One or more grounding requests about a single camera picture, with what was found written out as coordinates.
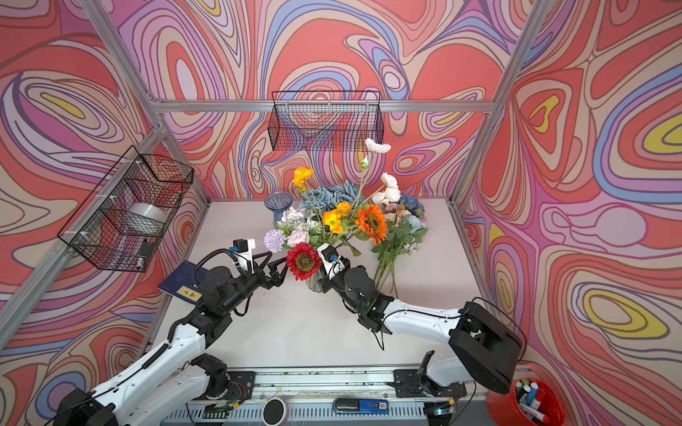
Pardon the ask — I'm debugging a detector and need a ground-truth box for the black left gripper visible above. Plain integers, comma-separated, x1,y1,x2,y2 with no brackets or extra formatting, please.
218,252,289,318

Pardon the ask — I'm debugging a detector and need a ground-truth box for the clear ribbed glass vase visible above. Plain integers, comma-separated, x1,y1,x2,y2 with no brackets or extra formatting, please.
305,270,330,294

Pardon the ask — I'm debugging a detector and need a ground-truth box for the red flower with leaf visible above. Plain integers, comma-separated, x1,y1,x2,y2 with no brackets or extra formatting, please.
286,242,323,280

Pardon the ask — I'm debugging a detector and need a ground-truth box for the orange poppy stem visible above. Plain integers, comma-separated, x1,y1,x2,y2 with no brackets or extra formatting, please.
292,167,352,235

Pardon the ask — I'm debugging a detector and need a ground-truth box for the orange sunflower stem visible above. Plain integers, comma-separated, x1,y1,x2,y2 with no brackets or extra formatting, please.
355,205,388,245

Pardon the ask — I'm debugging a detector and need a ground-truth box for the blue rose bunch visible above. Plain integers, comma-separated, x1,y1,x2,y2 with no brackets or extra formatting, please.
298,181,360,212

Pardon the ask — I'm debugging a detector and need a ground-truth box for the purple blue glass vase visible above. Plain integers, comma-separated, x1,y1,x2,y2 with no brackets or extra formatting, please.
265,191,294,223

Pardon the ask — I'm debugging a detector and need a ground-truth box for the white poppy stem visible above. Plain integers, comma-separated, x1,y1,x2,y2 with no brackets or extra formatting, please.
359,138,401,206

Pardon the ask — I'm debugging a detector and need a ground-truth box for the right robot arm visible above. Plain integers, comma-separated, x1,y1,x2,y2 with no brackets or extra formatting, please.
324,264,522,394

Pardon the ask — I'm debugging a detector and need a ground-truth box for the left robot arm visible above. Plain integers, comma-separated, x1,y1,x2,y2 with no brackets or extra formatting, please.
50,250,288,425

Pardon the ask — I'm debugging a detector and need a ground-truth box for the mixed flower bouquet pile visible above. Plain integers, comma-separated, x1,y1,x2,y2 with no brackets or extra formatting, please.
372,195,428,297

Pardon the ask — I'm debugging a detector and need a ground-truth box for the dark blue notebook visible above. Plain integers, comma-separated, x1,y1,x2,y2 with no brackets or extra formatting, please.
157,261,202,305

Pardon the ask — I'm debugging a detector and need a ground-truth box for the blue black device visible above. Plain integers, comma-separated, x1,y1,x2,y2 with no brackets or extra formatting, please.
332,398,390,415

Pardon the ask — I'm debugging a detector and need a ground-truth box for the round black speaker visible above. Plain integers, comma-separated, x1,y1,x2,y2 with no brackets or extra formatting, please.
261,398,289,426

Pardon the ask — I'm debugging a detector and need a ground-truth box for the red pen cup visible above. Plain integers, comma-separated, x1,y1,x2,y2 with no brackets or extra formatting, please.
486,378,566,426

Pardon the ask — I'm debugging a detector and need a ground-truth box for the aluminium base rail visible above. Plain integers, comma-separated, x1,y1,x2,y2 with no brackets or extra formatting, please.
161,366,493,425

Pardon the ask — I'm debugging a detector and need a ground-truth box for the black wire basket back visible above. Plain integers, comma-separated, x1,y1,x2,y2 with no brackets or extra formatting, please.
267,89,385,152

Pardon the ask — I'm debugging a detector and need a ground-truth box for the black wire basket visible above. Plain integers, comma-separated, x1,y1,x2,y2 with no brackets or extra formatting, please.
58,147,195,273
267,89,385,152

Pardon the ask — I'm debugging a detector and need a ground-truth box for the black wire basket left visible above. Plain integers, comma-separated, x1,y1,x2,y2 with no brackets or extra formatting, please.
58,147,195,273

